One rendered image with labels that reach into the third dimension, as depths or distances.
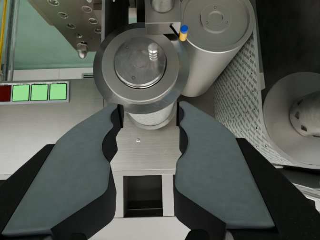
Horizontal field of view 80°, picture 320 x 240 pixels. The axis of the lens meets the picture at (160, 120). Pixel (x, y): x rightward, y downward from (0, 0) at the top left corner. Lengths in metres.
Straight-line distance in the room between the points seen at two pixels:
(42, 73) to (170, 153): 3.26
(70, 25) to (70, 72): 2.86
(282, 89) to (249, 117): 0.06
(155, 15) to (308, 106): 0.24
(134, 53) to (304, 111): 0.25
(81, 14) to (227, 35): 0.39
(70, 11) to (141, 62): 0.34
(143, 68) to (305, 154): 0.26
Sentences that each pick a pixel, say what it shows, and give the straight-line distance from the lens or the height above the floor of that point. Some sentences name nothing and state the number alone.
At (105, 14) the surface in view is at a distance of 0.37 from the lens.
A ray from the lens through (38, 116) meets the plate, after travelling 0.73.
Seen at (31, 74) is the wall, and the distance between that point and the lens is 3.79.
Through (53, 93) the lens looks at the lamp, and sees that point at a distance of 0.71.
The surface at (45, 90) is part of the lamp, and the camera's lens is 0.73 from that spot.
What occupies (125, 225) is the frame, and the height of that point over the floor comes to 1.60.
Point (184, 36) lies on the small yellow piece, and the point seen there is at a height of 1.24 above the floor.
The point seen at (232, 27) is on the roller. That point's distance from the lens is 0.35.
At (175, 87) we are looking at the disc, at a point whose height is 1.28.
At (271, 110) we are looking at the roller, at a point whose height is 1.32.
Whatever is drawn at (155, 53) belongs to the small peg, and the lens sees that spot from 0.26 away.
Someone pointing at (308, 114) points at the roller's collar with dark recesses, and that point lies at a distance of 0.31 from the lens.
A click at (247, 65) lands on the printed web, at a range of 0.37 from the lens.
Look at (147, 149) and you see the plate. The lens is 0.61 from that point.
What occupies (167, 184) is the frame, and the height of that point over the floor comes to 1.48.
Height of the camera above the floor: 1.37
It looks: 8 degrees down
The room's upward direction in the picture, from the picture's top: 178 degrees clockwise
